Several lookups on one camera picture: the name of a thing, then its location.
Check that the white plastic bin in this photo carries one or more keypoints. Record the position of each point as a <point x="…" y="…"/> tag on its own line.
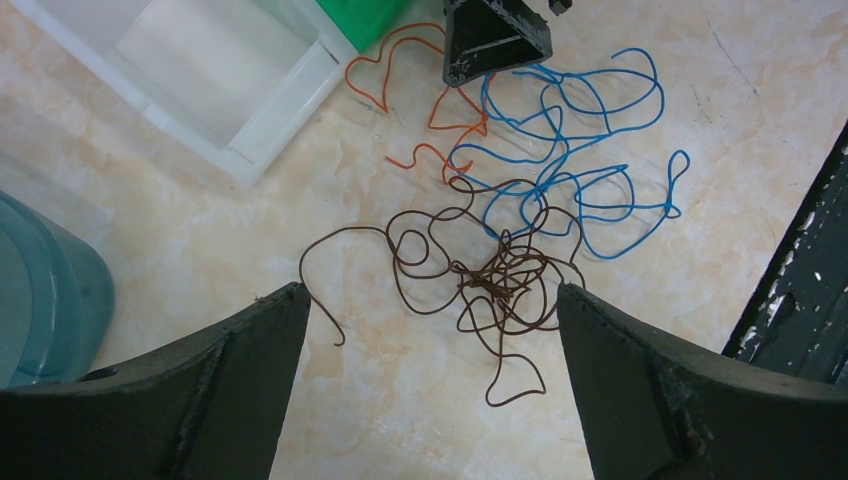
<point x="233" y="81"/>

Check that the teal transparent plastic tray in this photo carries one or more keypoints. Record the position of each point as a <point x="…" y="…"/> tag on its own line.
<point x="57" y="299"/>

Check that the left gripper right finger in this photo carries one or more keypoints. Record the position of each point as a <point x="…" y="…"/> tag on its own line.
<point x="655" y="406"/>

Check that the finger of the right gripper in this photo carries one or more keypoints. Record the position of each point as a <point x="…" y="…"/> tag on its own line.
<point x="489" y="36"/>

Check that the green plastic bin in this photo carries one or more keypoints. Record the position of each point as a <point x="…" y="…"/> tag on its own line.
<point x="363" y="21"/>

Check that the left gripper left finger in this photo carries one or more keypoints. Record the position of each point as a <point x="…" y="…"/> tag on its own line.
<point x="210" y="405"/>

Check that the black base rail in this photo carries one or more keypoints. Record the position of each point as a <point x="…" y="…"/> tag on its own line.
<point x="795" y="322"/>

